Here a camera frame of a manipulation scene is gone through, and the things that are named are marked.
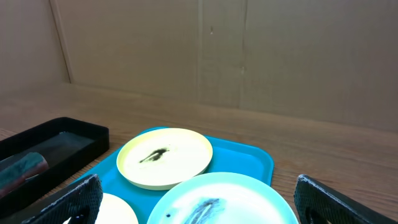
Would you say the green scrubbing sponge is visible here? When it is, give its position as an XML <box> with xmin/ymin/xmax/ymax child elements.
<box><xmin>1</xmin><ymin>152</ymin><xmax>49</xmax><ymax>198</ymax></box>

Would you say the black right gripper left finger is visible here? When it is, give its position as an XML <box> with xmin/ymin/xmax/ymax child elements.
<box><xmin>21</xmin><ymin>174</ymin><xmax>103</xmax><ymax>224</ymax></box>

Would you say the light blue plate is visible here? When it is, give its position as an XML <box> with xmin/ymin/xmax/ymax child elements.
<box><xmin>147</xmin><ymin>172</ymin><xmax>299</xmax><ymax>224</ymax></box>

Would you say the black water tray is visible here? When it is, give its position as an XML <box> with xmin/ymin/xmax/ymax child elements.
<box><xmin>1</xmin><ymin>117</ymin><xmax>109</xmax><ymax>218</ymax></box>

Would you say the yellow plate with stain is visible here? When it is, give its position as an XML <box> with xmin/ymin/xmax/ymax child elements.
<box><xmin>116</xmin><ymin>128</ymin><xmax>213</xmax><ymax>190</ymax></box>

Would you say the teal plastic tray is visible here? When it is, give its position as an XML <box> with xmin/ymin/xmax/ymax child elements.
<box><xmin>82</xmin><ymin>136</ymin><xmax>274</xmax><ymax>223</ymax></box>

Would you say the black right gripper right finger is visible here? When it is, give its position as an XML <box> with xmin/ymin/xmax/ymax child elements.
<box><xmin>294</xmin><ymin>174</ymin><xmax>397</xmax><ymax>224</ymax></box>

